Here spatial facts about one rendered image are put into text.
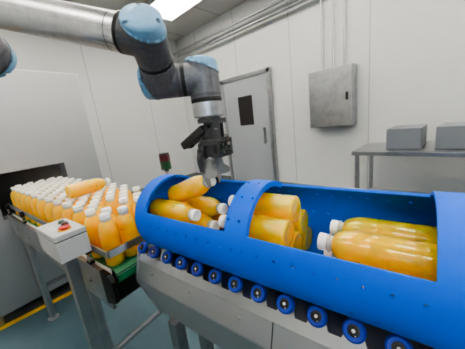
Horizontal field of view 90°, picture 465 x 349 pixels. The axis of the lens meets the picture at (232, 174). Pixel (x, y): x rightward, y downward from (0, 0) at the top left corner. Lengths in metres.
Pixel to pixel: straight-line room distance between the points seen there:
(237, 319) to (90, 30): 0.80
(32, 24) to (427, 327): 0.98
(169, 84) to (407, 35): 3.41
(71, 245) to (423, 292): 0.97
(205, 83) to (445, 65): 3.30
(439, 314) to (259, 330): 0.40
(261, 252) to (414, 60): 3.45
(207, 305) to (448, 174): 3.45
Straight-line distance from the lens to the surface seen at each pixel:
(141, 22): 0.62
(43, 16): 0.76
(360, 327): 0.62
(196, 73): 0.70
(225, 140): 0.71
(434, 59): 3.77
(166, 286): 0.95
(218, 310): 0.80
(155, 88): 0.71
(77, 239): 1.02
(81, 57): 5.49
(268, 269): 0.57
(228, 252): 0.62
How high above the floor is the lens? 1.41
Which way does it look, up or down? 13 degrees down
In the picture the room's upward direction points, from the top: 7 degrees counter-clockwise
